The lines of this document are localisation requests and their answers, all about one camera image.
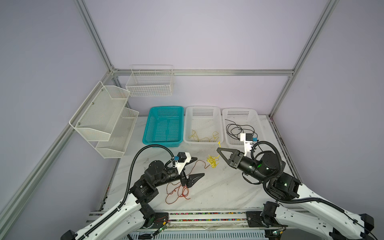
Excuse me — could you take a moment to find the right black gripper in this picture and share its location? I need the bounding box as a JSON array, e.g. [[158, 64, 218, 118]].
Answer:
[[215, 146, 268, 183]]

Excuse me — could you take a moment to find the yellow cable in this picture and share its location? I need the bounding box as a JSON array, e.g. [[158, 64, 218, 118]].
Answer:
[[188, 129, 220, 143], [206, 141, 222, 169]]

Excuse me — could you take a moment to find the black cable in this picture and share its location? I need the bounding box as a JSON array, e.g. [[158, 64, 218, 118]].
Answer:
[[224, 119, 256, 140]]

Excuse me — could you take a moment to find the red cable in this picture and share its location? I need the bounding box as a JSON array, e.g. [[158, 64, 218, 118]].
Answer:
[[165, 159, 211, 205]]

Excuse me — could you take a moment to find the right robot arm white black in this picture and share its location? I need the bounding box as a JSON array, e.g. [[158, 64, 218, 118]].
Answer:
[[217, 141, 377, 240]]

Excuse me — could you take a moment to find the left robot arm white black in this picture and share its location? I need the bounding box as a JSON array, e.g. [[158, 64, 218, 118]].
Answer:
[[61, 144, 204, 240]]

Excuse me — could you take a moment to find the right white plastic basket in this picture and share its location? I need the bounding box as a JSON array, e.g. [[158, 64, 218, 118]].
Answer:
[[222, 108, 266, 148]]

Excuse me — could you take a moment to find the white plastic basket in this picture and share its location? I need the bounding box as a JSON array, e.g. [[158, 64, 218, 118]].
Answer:
[[184, 106, 225, 147], [222, 108, 266, 148]]

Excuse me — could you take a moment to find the middle white plastic basket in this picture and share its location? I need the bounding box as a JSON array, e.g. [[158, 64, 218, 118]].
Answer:
[[184, 106, 225, 147]]

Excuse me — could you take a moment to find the teal plastic basket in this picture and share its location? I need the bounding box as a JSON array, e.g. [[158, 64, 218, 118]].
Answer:
[[143, 106, 184, 148]]

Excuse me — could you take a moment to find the lower white mesh shelf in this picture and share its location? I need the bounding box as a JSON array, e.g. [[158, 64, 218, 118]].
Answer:
[[96, 108, 139, 159]]

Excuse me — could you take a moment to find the white mesh shelf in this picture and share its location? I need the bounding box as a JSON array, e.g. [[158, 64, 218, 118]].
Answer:
[[96, 108, 139, 159], [69, 82, 130, 142]]

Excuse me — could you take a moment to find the upper white mesh shelf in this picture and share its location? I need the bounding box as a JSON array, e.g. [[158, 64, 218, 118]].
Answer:
[[69, 82, 130, 142]]

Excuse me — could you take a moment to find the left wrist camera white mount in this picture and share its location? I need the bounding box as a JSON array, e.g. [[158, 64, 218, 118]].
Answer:
[[173, 152, 192, 175]]

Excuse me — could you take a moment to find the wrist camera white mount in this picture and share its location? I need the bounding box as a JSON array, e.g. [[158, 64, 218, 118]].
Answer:
[[173, 152, 192, 175], [240, 133, 259, 156]]

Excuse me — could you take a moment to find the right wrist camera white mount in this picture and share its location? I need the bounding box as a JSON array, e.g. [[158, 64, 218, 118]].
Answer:
[[240, 133, 259, 156]]

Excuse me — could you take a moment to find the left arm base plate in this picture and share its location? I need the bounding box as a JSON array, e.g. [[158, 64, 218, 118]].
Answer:
[[143, 212, 170, 229]]

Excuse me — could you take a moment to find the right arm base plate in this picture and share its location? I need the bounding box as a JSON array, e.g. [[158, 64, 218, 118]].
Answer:
[[246, 211, 281, 228]]

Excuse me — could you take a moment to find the white wire wall basket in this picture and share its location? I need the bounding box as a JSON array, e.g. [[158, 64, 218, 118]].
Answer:
[[126, 65, 174, 97]]

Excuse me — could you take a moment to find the aluminium frame back bar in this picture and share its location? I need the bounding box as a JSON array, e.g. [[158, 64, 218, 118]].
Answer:
[[111, 68, 295, 77]]

